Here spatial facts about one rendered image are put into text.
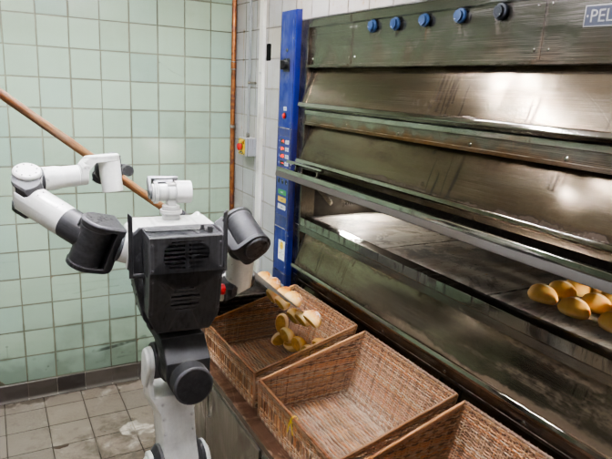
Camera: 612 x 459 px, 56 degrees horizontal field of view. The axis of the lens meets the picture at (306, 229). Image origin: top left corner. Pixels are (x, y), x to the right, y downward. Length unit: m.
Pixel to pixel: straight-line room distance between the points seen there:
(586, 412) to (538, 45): 0.99
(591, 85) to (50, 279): 2.85
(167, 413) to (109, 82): 2.03
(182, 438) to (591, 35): 1.61
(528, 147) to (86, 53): 2.38
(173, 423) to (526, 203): 1.23
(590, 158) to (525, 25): 0.43
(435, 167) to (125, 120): 1.95
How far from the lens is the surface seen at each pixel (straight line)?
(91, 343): 3.71
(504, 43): 1.85
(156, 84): 3.45
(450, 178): 1.96
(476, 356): 1.96
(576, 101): 1.66
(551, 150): 1.70
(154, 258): 1.55
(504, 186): 1.81
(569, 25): 1.72
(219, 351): 2.61
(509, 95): 1.81
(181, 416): 1.92
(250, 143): 3.27
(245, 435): 2.34
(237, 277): 1.89
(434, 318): 2.10
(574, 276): 1.48
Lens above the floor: 1.80
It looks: 14 degrees down
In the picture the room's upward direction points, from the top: 3 degrees clockwise
